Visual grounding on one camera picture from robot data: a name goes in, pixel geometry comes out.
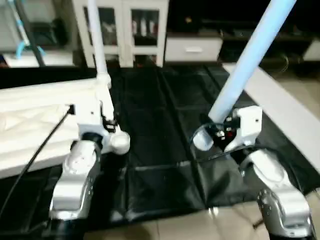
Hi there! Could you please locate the white plastic table top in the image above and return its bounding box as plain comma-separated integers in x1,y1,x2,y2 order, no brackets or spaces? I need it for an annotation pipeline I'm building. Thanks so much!
0,76,132,179

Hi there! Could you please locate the white plastic table leg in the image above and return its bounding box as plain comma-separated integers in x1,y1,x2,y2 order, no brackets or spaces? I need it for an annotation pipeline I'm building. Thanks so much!
87,0,112,89
192,0,298,152

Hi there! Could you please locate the black work mat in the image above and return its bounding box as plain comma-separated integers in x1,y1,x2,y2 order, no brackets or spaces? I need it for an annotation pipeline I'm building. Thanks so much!
0,64,320,233

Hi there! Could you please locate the white flat sheet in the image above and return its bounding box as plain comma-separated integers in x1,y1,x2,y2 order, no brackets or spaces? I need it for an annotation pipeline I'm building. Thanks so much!
221,62,320,177

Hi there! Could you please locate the white drawer unit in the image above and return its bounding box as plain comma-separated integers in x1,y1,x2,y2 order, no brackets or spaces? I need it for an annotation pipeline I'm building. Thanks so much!
164,35,224,63

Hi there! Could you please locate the white glass door cabinet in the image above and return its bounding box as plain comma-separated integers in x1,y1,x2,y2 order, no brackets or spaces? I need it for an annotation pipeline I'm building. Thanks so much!
71,0,170,69

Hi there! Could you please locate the black tv cabinet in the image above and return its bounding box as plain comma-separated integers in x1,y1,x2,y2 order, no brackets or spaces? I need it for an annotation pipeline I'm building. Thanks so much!
167,0,320,63

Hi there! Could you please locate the grey metal pole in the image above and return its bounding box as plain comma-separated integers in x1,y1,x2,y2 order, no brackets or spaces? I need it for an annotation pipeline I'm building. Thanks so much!
17,0,47,67

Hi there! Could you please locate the light blue mop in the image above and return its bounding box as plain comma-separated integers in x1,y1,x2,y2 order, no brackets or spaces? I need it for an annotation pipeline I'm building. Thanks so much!
7,0,47,59

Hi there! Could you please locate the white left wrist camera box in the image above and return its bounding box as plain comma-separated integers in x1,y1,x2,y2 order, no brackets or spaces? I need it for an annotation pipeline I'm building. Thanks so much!
75,99,117,147

